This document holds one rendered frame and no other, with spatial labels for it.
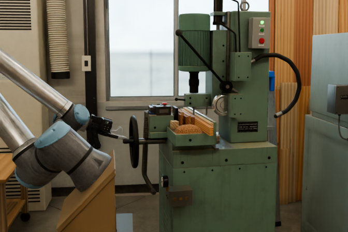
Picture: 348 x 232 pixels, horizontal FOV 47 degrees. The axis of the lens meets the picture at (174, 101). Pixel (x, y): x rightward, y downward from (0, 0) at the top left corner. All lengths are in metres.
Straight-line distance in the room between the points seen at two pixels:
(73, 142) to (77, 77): 1.98
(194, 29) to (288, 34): 1.67
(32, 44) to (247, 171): 1.98
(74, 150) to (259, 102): 1.09
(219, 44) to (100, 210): 1.11
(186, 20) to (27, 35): 1.56
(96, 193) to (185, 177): 0.66
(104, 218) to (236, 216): 0.89
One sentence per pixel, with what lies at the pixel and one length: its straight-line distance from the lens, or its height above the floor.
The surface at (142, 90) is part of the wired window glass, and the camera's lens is 3.66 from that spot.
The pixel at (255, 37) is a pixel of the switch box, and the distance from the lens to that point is 2.17.
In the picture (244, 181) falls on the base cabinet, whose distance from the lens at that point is 2.21.
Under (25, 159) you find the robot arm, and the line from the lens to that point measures 1.79.
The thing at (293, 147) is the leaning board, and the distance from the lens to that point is 3.63.
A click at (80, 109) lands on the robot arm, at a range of 1.89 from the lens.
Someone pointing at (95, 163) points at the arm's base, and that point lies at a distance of 1.66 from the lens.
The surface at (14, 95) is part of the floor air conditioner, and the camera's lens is 3.40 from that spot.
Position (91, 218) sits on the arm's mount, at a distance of 1.61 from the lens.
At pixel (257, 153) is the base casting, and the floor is 0.77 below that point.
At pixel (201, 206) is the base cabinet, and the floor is 0.50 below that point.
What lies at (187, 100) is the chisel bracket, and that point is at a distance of 2.21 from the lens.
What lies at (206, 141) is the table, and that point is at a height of 0.86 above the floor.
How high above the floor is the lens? 1.30
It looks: 7 degrees down
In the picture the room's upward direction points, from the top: straight up
